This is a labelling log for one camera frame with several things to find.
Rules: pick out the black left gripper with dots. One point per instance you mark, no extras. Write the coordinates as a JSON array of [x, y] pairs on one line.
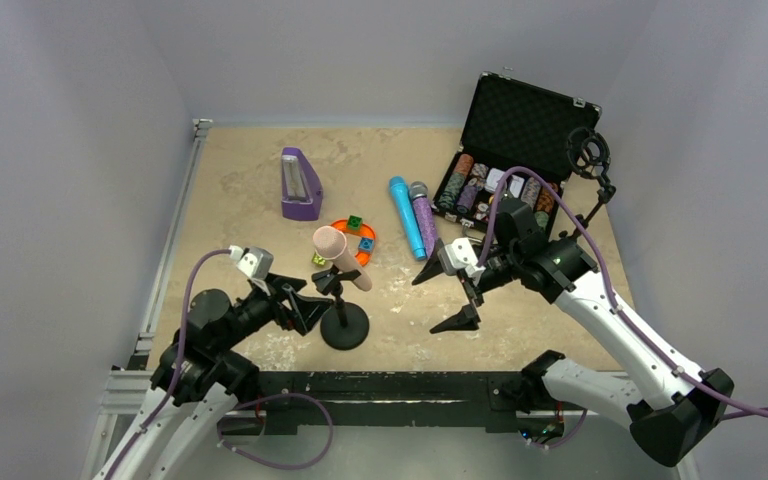
[[279, 301]]

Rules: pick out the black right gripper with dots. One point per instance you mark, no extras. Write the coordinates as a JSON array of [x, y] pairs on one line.
[[474, 285]]

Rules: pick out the black mic stand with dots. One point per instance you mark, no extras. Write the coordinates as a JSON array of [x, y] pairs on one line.
[[344, 326]]

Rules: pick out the pink microphone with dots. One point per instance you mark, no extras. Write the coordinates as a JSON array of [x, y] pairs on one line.
[[332, 245]]

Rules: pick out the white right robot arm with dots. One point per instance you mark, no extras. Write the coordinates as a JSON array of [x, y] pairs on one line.
[[666, 401]]

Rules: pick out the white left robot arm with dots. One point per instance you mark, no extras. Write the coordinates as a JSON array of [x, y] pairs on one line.
[[199, 378]]

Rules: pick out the lime long toy brick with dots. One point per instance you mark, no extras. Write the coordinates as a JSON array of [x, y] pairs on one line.
[[318, 260]]

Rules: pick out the blue toy brick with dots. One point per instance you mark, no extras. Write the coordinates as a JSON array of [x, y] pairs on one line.
[[366, 245]]

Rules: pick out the orange curved track piece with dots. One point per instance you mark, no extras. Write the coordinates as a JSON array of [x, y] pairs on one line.
[[365, 231]]

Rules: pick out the green toy brick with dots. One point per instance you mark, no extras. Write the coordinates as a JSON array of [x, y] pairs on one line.
[[354, 223]]

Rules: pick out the purple metronome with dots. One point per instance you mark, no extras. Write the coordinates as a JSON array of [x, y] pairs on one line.
[[302, 191]]

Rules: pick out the purple glitter microphone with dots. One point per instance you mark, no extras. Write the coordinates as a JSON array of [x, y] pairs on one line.
[[418, 195]]

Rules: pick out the blue microphone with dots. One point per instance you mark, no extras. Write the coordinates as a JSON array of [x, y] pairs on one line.
[[399, 192]]

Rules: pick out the white card deck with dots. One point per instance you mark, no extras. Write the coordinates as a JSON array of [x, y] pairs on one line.
[[515, 184]]

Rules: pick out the black poker chip case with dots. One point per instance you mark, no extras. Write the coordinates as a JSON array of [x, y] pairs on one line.
[[511, 123]]

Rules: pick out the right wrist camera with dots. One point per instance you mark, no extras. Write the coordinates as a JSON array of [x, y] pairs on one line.
[[459, 256]]

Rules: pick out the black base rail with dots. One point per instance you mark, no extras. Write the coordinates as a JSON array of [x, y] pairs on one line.
[[495, 402]]

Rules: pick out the black shock mount tripod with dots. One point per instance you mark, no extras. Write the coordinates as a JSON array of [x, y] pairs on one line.
[[589, 156]]

